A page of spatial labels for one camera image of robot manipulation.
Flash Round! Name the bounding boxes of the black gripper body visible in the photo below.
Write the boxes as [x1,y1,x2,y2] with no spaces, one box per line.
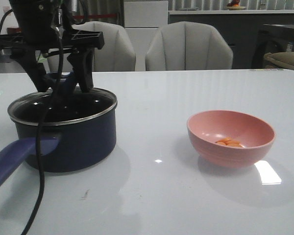
[0,0,104,53]

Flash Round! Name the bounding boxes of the grey counter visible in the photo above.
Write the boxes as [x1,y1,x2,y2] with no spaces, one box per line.
[169,10,294,69]

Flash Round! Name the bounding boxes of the dark side table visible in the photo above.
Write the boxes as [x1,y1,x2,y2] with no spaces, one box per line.
[251,24,294,69]

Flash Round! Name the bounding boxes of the white cabinet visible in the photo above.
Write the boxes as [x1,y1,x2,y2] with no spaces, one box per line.
[123,0,168,71]

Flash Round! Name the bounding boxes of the fruit plate on counter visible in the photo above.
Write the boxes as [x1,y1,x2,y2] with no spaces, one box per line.
[226,0,246,10]

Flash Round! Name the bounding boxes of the beige upholstered chair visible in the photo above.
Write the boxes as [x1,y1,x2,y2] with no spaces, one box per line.
[145,22,233,71]
[47,21,137,73]

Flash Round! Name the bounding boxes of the pink plastic bowl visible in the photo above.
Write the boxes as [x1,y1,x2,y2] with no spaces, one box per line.
[187,110,275,168]

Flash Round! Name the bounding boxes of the orange ham slices pile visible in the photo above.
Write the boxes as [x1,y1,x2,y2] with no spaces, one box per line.
[215,137,243,148]

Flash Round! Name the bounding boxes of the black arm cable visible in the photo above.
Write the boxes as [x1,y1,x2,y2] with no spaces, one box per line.
[0,0,89,235]

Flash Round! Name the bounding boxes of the dark blue saucepan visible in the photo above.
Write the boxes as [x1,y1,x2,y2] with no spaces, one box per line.
[0,108,116,186]

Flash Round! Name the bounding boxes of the left beige upholstered chair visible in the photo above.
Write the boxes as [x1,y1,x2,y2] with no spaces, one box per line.
[47,21,137,73]

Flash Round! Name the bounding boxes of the right beige upholstered chair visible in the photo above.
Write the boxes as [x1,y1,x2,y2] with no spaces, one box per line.
[145,22,233,71]

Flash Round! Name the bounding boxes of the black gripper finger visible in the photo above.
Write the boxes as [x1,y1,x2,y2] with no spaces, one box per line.
[10,48,48,92]
[67,47,94,93]

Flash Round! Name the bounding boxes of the glass lid with blue knob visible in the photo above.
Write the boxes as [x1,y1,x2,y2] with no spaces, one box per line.
[7,72,117,126]

